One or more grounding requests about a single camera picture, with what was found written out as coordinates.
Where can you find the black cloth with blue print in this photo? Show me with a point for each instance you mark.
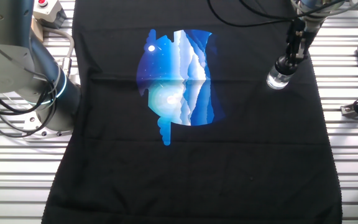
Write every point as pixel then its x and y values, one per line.
pixel 197 174

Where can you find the light wooden block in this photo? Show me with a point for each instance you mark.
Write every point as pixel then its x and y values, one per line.
pixel 37 29

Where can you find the clear glass jar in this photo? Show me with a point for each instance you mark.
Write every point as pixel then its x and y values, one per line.
pixel 277 80

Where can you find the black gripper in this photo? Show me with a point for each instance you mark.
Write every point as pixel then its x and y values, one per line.
pixel 304 26

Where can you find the grey emergency stop button box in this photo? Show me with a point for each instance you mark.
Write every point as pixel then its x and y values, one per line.
pixel 50 11

